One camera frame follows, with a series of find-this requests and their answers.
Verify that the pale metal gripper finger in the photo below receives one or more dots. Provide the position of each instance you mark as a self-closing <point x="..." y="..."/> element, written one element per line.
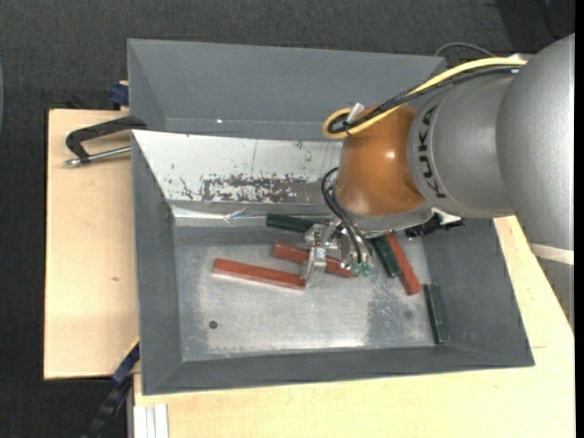
<point x="307" y="269"/>
<point x="320" y="263"/>

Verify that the red-brown flat block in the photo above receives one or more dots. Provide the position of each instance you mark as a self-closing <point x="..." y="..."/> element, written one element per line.
<point x="260" y="274"/>
<point x="288" y="251"/>
<point x="407" y="269"/>

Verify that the dark green flat block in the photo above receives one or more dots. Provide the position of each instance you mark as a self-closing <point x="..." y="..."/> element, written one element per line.
<point x="387" y="256"/>
<point x="438" y="313"/>
<point x="287" y="222"/>

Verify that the grey metal bin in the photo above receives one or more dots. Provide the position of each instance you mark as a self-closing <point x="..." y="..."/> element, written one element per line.
<point x="283" y="317"/>

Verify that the pale wood flat board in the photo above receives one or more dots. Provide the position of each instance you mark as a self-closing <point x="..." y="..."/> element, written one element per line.
<point x="86" y="253"/>

